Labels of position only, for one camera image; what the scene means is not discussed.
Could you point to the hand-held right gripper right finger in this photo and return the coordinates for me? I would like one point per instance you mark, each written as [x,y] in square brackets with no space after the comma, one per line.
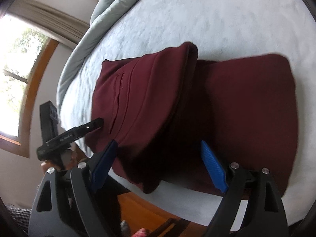
[214,167]

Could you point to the bed with pale blue sheet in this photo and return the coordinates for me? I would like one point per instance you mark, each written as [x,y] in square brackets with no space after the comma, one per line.
[222,17]

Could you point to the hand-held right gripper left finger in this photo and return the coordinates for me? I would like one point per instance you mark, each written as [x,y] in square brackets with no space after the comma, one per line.
[103,165]

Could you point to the window with wooden frame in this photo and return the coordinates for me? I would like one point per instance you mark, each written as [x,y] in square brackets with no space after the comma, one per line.
[14,54]

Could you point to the red slipper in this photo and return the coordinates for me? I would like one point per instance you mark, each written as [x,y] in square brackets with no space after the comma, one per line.
[140,233]

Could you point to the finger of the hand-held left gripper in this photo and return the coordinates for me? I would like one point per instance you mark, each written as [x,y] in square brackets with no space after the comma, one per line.
[81,130]

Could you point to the grey checked cloth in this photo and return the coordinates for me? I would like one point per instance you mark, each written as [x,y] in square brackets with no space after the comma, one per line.
[18,213]

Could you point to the maroon pants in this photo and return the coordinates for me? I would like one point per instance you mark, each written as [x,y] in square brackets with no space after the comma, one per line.
[148,91]

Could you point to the grey-green comforter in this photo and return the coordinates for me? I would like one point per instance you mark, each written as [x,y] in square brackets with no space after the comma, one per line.
[108,5]

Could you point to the beige curtain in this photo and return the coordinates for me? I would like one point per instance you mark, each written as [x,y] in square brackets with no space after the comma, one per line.
[49,17]

